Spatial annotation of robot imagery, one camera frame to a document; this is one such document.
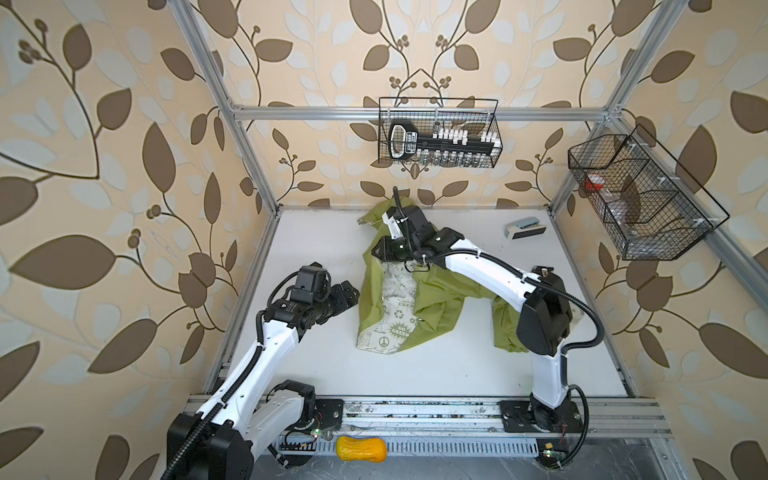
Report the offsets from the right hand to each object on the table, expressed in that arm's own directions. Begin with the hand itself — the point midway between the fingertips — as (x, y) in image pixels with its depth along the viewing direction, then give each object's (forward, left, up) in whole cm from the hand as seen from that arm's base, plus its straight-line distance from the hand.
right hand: (374, 252), depth 83 cm
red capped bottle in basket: (+12, -61, +14) cm, 63 cm away
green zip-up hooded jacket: (-7, -8, -20) cm, 23 cm away
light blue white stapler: (+22, -55, -17) cm, 62 cm away
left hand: (-10, +6, -6) cm, 13 cm away
